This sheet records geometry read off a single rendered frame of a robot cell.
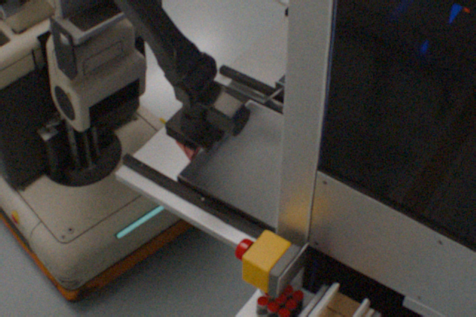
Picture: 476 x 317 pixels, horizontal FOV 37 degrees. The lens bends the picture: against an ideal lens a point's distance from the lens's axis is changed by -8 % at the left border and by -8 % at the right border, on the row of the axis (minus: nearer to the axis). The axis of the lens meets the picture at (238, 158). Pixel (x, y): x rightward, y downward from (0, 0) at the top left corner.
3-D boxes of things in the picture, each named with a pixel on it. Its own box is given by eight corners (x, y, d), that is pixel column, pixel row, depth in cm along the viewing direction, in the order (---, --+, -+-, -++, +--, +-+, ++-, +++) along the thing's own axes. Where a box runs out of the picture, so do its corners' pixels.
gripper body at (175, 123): (206, 155, 146) (209, 129, 141) (163, 130, 149) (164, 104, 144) (225, 135, 150) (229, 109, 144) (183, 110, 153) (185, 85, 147)
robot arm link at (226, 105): (200, 48, 136) (171, 83, 133) (253, 77, 133) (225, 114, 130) (206, 82, 147) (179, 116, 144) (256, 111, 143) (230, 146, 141)
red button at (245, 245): (263, 255, 132) (264, 242, 129) (250, 271, 129) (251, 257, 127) (245, 245, 133) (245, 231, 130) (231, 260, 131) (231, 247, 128)
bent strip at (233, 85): (283, 106, 170) (284, 86, 166) (276, 114, 168) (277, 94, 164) (231, 81, 176) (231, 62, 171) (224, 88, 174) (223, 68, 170)
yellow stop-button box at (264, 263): (299, 271, 131) (302, 247, 126) (276, 299, 127) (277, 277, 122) (262, 251, 134) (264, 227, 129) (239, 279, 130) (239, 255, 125)
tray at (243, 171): (385, 177, 156) (388, 166, 154) (323, 264, 142) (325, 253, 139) (249, 111, 169) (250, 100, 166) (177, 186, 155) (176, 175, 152)
